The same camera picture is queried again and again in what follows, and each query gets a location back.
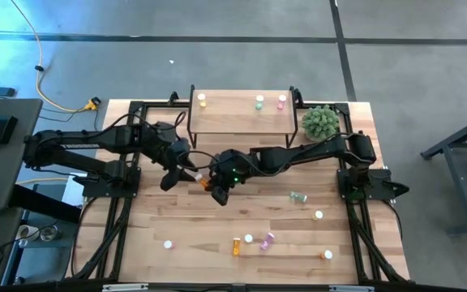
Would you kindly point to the wooden shelf black metal frame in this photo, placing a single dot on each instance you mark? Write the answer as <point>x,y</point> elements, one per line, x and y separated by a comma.
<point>237,121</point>

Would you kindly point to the grey metal cart frame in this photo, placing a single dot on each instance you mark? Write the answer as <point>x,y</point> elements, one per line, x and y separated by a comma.
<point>460,190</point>

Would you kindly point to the yellow medicine bottle white cap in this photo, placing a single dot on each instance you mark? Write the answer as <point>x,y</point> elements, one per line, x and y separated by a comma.
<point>201,97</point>
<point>318,214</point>
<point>248,238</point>

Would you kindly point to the green plant in grey pot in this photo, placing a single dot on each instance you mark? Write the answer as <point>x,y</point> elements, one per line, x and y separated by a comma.
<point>320,122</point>

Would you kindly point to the yellow power plug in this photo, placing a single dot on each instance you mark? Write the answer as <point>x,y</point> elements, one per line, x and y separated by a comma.
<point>91,105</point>

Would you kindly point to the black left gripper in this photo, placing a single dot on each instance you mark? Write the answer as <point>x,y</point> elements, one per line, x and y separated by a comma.
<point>176,154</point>

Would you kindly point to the silver metal bracket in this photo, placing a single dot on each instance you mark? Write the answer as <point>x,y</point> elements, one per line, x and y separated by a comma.
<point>351,288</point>
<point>125,288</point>

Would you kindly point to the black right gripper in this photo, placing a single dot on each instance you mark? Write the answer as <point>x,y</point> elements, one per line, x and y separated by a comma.
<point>233,166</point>

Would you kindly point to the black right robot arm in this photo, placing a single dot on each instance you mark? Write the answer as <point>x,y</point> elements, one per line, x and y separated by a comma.
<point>298,156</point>

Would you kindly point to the teal medicine bottle white cap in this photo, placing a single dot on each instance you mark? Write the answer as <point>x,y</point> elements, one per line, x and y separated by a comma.
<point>298,197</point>
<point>260,98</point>

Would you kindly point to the black metal rig frame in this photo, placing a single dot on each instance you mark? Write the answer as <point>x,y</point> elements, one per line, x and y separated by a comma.
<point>342,108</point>

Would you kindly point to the pink medicine bottle white cap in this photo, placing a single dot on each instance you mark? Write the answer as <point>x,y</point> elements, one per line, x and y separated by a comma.
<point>266,242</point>
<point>282,98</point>
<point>168,244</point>

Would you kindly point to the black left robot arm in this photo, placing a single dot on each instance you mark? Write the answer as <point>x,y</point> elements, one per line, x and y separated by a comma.
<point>75,142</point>

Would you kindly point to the orange medicine bottle white cap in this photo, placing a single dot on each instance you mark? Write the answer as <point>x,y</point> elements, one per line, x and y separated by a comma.
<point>236,247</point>
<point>204,183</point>
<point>328,254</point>

